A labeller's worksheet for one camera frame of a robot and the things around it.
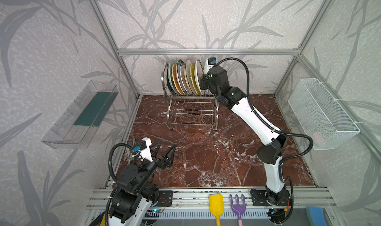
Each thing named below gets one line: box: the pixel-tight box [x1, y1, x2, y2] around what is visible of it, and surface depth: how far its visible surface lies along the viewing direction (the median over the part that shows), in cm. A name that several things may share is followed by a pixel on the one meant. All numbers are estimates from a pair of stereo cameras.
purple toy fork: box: [229, 194, 247, 221], surface depth 72 cm
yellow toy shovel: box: [208, 193, 224, 226], surface depth 73 cm
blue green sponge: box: [306, 206, 328, 226], surface depth 69 cm
